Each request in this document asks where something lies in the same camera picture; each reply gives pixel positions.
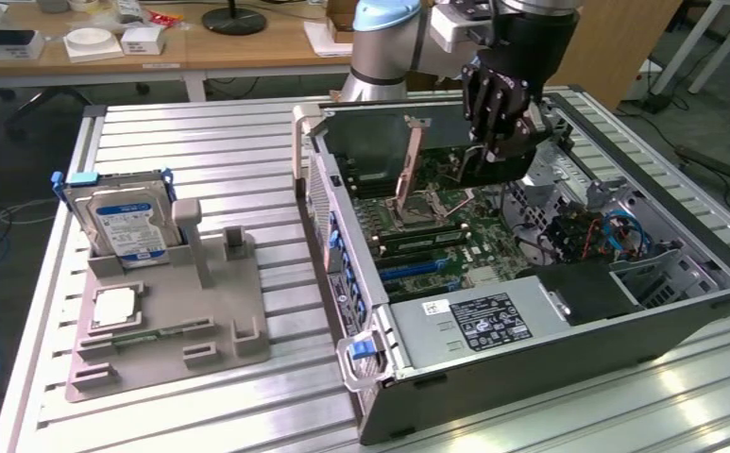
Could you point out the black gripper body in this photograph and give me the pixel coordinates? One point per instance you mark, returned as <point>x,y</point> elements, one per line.
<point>536,47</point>

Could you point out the black graphics card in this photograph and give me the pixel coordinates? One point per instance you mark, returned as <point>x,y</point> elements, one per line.
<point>503,172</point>

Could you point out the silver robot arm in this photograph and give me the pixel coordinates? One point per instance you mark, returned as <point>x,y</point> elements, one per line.
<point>383,47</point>

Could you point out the perforated metal drive cage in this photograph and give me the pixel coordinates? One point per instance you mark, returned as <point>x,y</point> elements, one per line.
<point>560,165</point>

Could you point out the wooden cabinet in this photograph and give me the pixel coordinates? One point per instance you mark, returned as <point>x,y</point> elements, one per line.
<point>629,52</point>

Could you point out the metal socket cover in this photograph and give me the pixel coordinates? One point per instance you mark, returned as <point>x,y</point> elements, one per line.
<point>453,198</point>

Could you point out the green motherboard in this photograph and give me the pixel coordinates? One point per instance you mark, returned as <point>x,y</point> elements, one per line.
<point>497,236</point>

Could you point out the black power adapter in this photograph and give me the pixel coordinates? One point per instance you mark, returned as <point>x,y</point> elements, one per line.
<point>654,104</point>

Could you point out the CPU socket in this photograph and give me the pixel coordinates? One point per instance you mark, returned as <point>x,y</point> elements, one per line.
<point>425,214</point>

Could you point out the dark installed RAM stick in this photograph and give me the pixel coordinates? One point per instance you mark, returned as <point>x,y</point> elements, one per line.
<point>427,246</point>

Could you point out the white paper stack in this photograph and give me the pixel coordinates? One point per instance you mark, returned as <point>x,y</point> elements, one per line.
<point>327,40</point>

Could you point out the brown cardboard box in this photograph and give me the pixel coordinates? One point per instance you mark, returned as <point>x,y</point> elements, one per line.
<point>343,11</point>

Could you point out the silver chipset heatsink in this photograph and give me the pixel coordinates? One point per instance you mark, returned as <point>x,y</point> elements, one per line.
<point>485,277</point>

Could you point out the blue expansion slot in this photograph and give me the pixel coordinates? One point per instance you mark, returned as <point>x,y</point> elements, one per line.
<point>409,270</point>

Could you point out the blue card retention clip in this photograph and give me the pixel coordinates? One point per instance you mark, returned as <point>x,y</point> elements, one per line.
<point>360,311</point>
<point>336,240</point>
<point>352,288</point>

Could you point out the grey metal disk bay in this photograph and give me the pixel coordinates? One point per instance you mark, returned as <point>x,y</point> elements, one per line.
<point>661,278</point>

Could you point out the black lamp base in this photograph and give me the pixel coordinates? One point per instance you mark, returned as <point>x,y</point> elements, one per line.
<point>236,21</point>

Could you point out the grey power supply unit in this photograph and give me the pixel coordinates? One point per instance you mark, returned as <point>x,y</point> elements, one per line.
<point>427,340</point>

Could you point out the black open PC case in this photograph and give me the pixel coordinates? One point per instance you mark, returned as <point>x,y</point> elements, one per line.
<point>529,377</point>

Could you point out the blue case latch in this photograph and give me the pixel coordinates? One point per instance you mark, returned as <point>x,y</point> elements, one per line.
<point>362,351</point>

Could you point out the red packet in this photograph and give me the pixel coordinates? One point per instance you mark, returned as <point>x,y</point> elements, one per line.
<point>164,20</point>

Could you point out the blue disk caddy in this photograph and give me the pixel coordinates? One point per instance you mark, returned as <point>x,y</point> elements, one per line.
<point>169,198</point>

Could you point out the white labelled cardboard box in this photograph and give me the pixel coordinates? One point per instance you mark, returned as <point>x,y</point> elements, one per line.
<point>144,41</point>

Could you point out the grey printed packet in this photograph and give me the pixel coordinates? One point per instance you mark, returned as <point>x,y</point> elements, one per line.
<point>131,10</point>

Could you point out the silver hard disk drive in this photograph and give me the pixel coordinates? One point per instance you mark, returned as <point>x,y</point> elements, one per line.
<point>123,226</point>

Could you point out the wooden desk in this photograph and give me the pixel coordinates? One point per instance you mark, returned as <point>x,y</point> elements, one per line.
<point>37,68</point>

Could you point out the grey mug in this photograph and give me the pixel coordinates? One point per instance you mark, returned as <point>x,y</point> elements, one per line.
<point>53,5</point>

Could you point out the green RAM stick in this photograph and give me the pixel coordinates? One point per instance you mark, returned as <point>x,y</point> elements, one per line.
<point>151,336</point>

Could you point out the silver CPU chip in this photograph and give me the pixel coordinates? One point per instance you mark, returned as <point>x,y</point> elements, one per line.
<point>115,307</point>

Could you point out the grey parts rack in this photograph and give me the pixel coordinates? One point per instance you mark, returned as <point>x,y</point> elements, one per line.
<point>151,358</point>

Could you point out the white box with black device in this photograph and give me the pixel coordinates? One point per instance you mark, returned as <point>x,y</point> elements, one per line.
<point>18,47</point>

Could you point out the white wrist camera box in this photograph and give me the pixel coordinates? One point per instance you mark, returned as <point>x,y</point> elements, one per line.
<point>457,28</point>

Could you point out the white desk frame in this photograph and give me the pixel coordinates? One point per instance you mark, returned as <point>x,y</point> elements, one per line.
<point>687,47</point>

